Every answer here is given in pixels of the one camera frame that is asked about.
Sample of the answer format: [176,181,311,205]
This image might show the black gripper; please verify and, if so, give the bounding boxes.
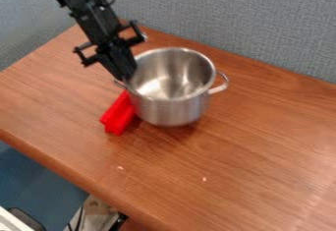
[67,0,147,81]

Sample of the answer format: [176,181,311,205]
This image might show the stainless steel pot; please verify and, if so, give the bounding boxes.
[115,47,229,127]

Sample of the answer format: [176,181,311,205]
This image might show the red rectangular block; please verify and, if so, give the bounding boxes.
[100,91,135,136]

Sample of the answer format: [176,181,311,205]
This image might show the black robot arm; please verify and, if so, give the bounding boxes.
[56,0,147,81]

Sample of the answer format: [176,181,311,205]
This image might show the white object at corner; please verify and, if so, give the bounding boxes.
[0,206,31,231]

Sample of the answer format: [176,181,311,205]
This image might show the black table leg frame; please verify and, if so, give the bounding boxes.
[64,206,127,231]

